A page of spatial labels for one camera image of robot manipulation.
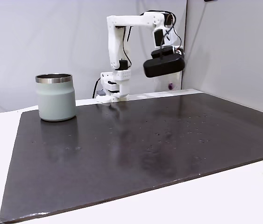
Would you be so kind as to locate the black table mat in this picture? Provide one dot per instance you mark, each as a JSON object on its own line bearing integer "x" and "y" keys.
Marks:
{"x": 126, "y": 149}

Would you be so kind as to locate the black oval camera box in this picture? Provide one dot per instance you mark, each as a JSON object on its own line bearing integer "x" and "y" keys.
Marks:
{"x": 164, "y": 66}

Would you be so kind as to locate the black object on wall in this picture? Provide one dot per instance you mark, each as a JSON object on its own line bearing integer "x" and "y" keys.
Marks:
{"x": 210, "y": 0}

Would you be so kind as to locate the purple pen grip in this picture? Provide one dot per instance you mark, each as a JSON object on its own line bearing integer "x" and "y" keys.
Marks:
{"x": 171, "y": 86}

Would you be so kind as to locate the pale green steel-rimmed cup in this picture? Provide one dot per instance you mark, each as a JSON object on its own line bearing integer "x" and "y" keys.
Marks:
{"x": 56, "y": 100}

